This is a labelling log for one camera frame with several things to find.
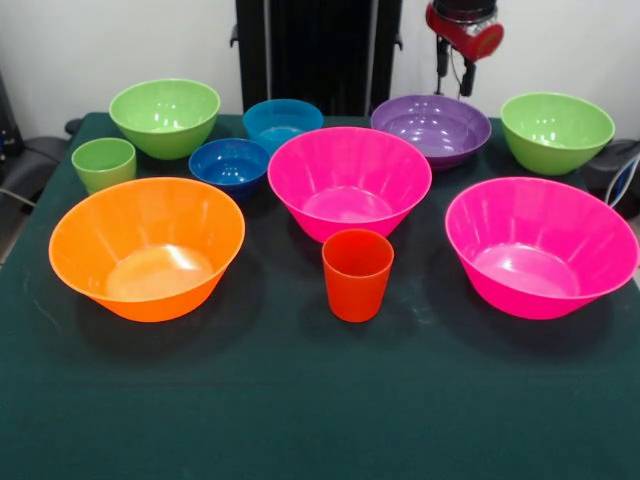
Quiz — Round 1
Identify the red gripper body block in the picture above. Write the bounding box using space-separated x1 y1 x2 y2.
424 3 505 62

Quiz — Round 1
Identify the purple plastic bowl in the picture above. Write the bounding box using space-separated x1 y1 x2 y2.
370 94 493 171

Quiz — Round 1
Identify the orange plastic bowl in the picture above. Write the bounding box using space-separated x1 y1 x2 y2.
48 176 247 324

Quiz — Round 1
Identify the green plastic bowl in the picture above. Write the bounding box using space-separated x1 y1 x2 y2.
108 78 222 161
500 91 616 177

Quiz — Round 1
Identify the pink plastic bowl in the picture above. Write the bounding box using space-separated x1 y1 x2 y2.
267 126 433 245
444 176 640 321

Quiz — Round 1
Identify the black office chair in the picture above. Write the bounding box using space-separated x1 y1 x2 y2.
0 118 81 204
579 138 640 219

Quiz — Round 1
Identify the light blue plastic bowl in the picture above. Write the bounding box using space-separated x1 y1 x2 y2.
242 98 325 155

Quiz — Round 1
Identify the red plastic cup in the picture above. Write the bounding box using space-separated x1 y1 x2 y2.
321 228 396 324

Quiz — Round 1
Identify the dark blue plastic bowl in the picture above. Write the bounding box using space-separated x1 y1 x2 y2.
188 138 272 202

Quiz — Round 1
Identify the dark green tablecloth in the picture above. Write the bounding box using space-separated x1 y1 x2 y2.
0 112 640 480

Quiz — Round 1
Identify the green plastic cup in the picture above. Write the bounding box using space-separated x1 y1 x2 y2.
70 137 138 195

